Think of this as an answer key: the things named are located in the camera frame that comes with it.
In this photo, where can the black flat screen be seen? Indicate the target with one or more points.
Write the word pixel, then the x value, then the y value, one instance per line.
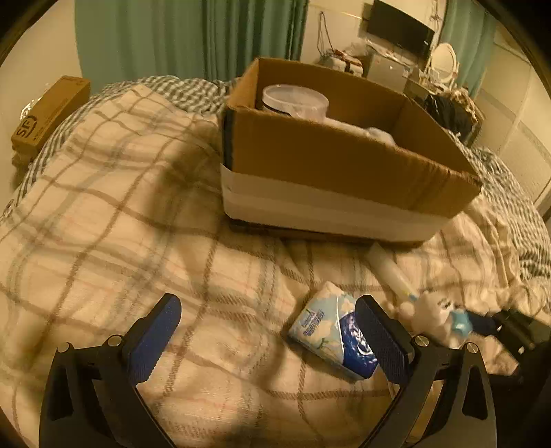
pixel 400 28

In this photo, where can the cream plaid blanket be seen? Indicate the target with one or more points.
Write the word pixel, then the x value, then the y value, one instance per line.
pixel 129 215

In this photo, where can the white plastic tube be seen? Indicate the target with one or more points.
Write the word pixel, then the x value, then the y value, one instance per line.
pixel 389 269

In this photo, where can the green checkered bed sheet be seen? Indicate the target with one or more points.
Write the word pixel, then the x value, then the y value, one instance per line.
pixel 189 92

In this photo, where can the clear round plastic container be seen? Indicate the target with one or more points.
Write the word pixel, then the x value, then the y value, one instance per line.
pixel 292 101

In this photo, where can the round white mirror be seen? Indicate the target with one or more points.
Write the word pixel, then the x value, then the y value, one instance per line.
pixel 444 61

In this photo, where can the white plastic bag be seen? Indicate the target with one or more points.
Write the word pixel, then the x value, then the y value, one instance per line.
pixel 378 134

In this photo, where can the narrow green curtain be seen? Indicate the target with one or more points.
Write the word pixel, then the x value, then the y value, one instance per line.
pixel 469 38

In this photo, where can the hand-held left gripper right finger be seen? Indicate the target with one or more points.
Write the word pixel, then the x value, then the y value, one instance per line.
pixel 383 340

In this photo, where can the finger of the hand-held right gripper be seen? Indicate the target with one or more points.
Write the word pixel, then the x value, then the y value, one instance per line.
pixel 480 324

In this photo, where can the long brown cardboard box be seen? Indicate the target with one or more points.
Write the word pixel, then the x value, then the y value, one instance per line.
pixel 51 110

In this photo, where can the dark clothes pile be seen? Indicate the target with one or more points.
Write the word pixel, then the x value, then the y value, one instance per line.
pixel 447 113

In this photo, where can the blue white tissue pack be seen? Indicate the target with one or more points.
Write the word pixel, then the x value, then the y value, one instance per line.
pixel 318 323

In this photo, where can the white blue plush toy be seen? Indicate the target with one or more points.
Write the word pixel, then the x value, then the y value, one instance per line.
pixel 430 316

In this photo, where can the wide green curtain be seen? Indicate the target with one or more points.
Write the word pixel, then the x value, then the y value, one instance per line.
pixel 172 34

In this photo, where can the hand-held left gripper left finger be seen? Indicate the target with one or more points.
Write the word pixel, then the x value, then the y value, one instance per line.
pixel 151 340

